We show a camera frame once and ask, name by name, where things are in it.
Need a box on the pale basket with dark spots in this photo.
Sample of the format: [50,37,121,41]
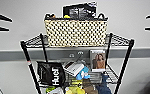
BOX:
[43,12,110,49]

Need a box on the white box with portrait print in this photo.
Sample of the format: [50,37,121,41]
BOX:
[89,49,107,73]

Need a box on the yellow green packet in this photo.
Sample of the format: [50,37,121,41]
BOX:
[63,14,71,19]

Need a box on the black Huel bag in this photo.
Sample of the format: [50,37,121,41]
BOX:
[36,60,67,87]

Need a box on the blue shark plush toy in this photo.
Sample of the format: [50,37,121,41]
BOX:
[96,73,113,94]

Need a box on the blue white plush toy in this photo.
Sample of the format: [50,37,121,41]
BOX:
[75,66,91,81]

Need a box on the white printed packet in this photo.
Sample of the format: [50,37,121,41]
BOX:
[62,60,86,78]

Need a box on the black wire shelf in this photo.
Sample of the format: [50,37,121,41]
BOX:
[20,31,136,94]

